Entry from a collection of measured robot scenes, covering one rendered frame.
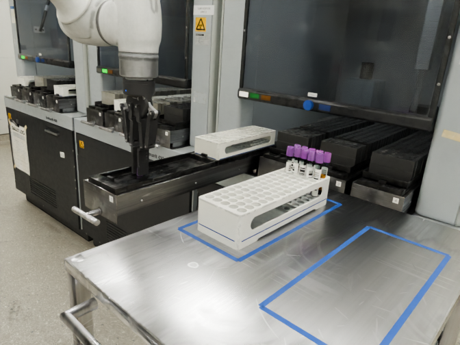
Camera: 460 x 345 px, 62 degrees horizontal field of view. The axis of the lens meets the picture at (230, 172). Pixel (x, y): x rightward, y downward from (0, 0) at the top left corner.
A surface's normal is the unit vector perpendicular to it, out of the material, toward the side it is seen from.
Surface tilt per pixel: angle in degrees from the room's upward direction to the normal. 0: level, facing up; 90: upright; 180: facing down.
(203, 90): 90
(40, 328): 0
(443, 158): 90
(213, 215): 90
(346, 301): 0
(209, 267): 0
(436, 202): 90
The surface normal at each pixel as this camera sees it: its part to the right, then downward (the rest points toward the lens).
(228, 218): -0.67, 0.20
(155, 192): 0.76, 0.25
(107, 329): 0.07, -0.94
